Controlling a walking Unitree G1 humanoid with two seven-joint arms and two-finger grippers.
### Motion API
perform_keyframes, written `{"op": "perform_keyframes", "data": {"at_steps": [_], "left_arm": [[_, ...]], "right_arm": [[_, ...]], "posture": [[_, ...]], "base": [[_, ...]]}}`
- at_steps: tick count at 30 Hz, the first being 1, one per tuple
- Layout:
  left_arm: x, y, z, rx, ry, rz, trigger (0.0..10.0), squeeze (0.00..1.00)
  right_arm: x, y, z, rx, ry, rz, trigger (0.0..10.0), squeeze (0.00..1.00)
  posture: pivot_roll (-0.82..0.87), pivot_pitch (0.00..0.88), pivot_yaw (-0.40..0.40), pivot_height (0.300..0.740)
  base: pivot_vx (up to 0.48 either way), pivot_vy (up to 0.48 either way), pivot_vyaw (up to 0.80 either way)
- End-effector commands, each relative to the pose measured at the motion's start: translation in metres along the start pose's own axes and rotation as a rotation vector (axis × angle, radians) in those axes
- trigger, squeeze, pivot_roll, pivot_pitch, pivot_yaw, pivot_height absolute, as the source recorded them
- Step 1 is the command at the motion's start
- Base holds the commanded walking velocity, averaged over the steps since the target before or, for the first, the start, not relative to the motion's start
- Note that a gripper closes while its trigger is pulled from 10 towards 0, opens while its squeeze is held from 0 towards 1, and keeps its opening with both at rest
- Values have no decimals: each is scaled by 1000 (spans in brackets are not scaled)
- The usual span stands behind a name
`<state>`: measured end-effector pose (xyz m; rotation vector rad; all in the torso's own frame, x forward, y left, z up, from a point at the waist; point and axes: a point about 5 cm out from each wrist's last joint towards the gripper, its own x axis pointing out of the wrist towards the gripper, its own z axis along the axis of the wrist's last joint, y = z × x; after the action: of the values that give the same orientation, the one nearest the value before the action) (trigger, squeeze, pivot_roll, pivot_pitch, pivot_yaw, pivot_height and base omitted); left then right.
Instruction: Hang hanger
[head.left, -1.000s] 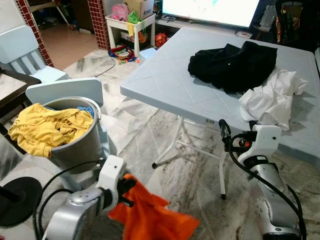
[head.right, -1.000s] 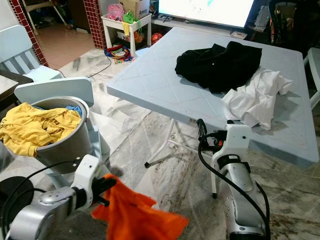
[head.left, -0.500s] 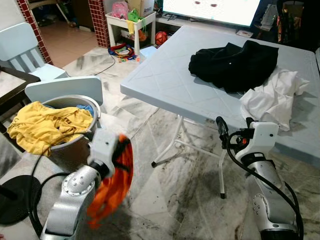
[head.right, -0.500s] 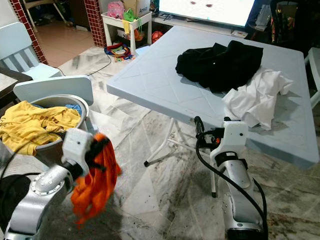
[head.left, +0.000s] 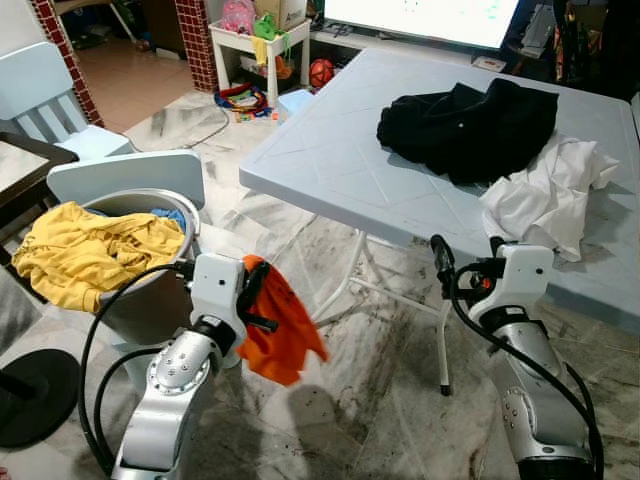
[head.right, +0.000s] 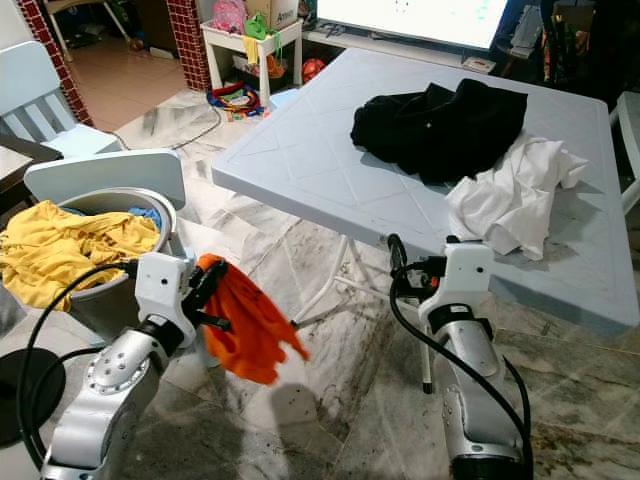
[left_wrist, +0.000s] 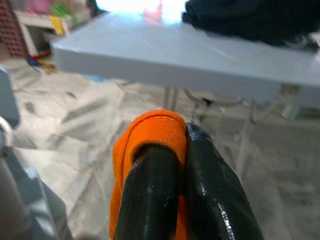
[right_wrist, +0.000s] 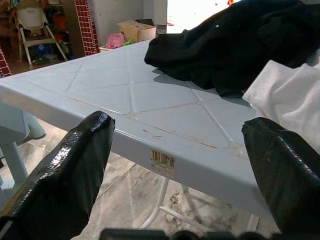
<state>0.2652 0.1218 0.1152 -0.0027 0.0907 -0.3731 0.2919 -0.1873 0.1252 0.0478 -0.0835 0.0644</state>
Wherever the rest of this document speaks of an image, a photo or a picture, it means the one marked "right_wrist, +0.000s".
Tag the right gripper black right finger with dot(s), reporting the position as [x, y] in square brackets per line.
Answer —
[287, 180]

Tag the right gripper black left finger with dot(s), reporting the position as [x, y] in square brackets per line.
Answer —
[62, 180]

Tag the black garment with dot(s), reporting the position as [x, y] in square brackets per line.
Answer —
[225, 45]

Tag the white crumpled cloth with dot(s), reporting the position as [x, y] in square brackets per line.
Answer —
[287, 100]

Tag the barcode sticker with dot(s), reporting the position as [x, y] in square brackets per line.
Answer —
[162, 161]

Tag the light blue folding table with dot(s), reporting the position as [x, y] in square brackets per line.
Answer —
[162, 100]

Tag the red brick pillar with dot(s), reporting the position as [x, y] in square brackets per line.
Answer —
[86, 27]
[5, 63]

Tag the pink bag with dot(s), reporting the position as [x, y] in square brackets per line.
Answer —
[114, 41]

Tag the white high chair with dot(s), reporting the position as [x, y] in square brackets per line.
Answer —
[32, 20]

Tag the cardboard box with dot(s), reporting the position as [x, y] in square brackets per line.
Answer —
[137, 31]

